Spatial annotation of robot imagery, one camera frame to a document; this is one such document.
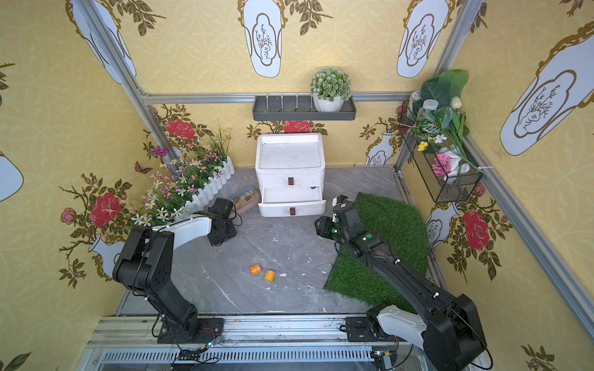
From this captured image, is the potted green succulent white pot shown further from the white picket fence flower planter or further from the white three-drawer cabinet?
the white picket fence flower planter

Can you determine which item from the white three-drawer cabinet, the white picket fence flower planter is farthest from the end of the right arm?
the white picket fence flower planter

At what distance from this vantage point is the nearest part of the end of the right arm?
62 cm

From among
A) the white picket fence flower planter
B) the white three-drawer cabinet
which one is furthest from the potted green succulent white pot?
the white picket fence flower planter

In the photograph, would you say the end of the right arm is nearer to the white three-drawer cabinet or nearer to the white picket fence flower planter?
the white three-drawer cabinet

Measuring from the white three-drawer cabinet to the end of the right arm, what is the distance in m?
0.16

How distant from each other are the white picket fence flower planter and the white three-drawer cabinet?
0.23m

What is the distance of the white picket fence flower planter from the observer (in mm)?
827

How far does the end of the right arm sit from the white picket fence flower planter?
1.52ft

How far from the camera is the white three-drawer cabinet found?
0.90 m
